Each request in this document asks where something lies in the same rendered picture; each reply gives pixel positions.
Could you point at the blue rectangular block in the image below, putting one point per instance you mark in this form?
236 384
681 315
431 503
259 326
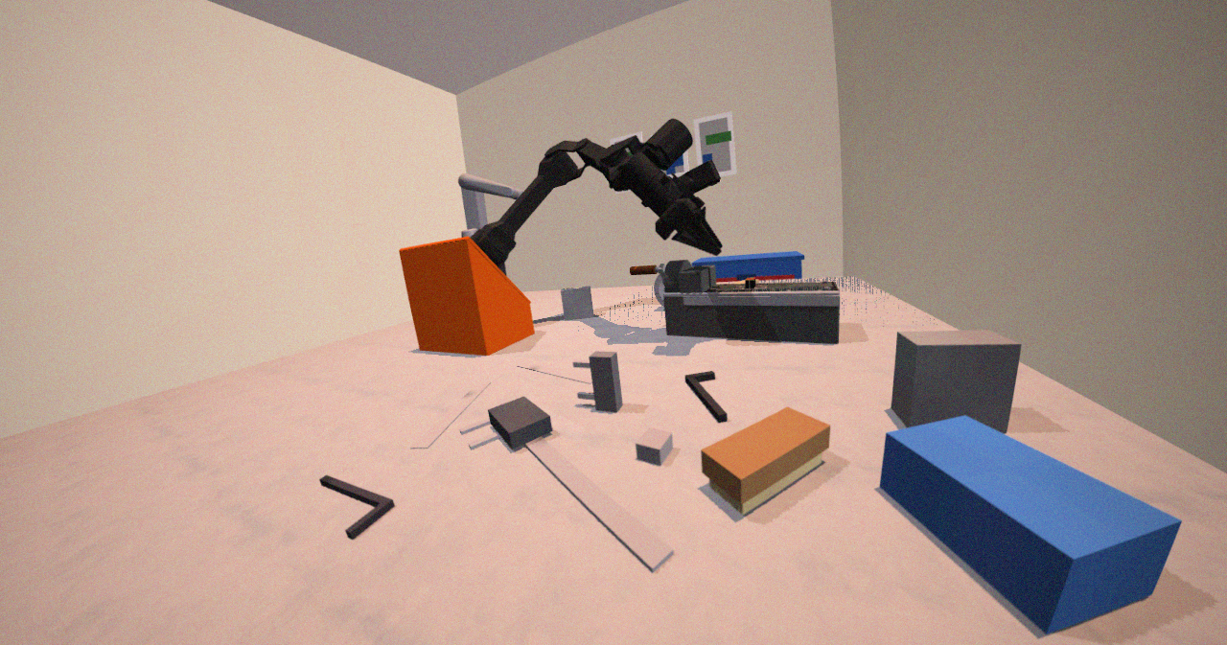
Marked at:
1058 544

